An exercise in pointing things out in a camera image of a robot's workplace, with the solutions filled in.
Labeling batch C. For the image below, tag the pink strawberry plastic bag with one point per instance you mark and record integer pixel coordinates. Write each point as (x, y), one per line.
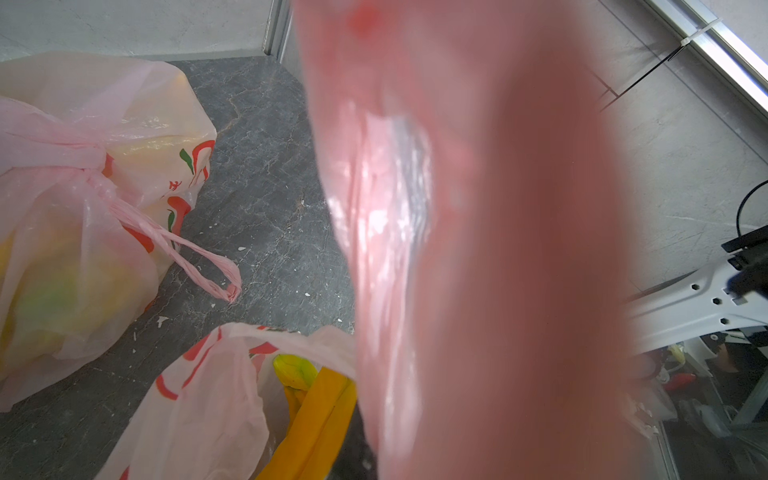
(476, 194)

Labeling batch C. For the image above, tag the pink plastic bag front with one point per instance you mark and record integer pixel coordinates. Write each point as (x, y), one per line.
(102, 158)

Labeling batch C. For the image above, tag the orange yellow banana bunch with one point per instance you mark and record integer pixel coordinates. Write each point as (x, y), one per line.
(321, 403)

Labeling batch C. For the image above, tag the black wire hook rack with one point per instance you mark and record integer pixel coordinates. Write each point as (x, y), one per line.
(617, 96)

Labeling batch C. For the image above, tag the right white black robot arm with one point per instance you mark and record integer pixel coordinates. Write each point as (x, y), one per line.
(730, 293)

